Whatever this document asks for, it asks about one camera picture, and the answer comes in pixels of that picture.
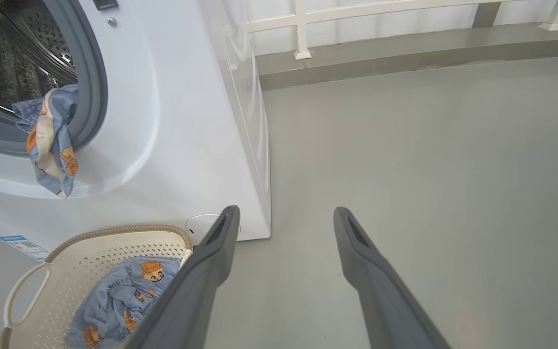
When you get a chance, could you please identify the blue energy label sticker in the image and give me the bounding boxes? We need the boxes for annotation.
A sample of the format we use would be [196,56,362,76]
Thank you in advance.
[0,235,49,261]

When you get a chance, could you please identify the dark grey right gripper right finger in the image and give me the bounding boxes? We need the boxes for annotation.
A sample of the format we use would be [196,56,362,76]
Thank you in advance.
[333,207,451,349]

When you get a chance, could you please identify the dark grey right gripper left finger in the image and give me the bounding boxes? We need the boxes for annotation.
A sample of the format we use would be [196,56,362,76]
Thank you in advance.
[122,206,240,349]

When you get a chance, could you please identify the blue bear print garment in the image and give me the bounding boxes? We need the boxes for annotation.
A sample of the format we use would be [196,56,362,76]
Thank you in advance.
[64,257,183,349]
[12,85,80,199]

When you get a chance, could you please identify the cream perforated laundry basket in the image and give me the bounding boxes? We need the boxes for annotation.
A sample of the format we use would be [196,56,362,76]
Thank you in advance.
[0,224,195,349]

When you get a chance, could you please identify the white metal railing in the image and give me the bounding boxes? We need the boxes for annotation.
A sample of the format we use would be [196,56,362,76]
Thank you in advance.
[238,0,558,61]

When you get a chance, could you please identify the round white filter cover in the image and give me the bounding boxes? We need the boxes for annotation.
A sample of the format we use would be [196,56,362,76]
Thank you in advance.
[186,214,241,243]

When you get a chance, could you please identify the white front-load washing machine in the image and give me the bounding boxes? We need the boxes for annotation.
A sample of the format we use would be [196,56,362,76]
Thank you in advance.
[0,0,272,262]

